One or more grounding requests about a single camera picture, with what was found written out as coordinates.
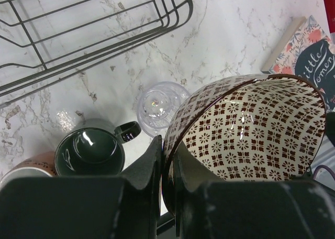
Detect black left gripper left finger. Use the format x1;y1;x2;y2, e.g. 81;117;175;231
1;136;162;238

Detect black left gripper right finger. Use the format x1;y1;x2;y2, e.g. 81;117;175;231
174;148;334;238

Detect grey mug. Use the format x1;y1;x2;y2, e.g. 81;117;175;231
54;118;141;176

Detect red patterned white bowl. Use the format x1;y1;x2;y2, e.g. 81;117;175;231
162;74;326;213

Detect orange pink mug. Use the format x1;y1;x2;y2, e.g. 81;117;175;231
1;151;57;188

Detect clear octagonal glass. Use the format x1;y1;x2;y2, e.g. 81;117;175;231
137;82;191;137

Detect Little Women book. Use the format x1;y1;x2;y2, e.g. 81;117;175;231
261;15;334;112

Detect red plastic folder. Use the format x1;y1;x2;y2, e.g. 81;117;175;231
324;0;335;34

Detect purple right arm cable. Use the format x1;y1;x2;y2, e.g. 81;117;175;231
311;164;335;183

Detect black wire dish rack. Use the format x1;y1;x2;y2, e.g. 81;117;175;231
1;0;193;98

